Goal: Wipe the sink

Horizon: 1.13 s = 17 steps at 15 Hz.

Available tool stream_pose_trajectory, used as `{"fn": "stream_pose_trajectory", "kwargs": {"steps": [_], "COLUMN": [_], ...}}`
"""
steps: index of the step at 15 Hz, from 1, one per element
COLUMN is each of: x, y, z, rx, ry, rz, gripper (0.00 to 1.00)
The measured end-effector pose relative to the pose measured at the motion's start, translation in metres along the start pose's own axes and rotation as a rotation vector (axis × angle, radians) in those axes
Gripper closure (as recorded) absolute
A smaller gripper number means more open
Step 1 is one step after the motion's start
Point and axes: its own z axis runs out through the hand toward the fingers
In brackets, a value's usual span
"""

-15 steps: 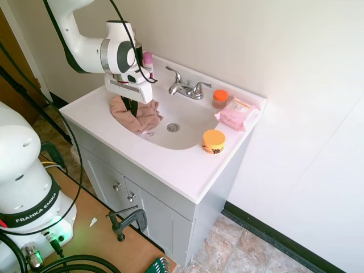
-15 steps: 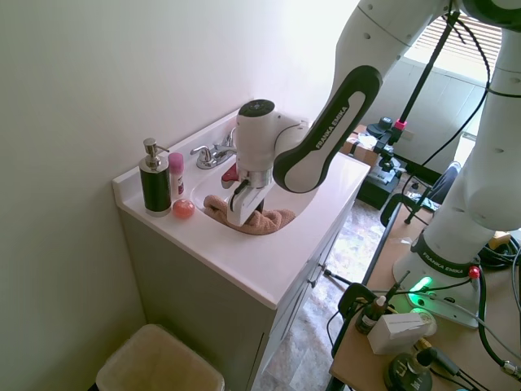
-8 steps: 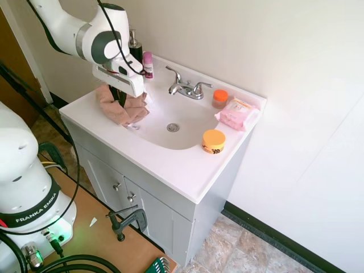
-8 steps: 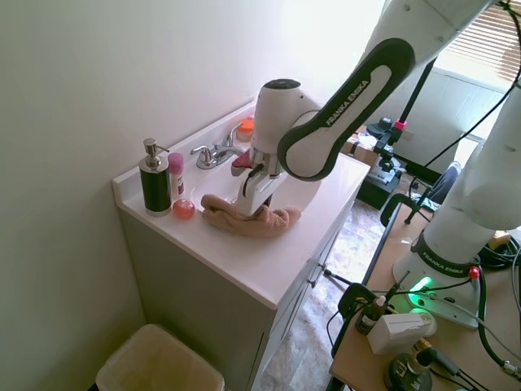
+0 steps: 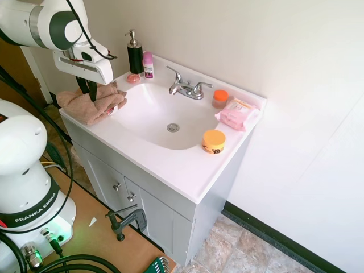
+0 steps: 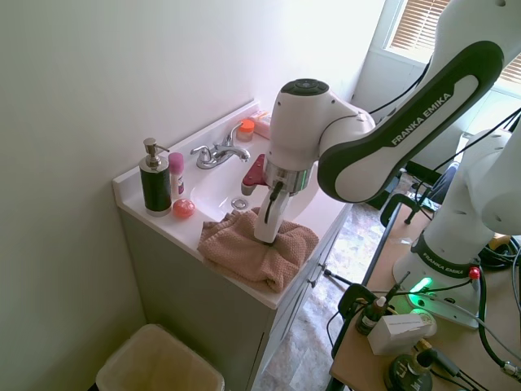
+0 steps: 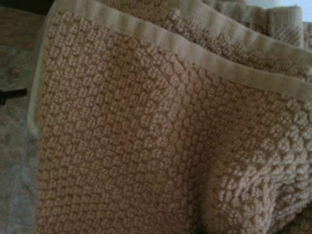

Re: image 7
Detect tan terry cloth towel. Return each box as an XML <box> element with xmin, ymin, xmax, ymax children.
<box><xmin>27</xmin><ymin>0</ymin><xmax>312</xmax><ymax>234</ymax></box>

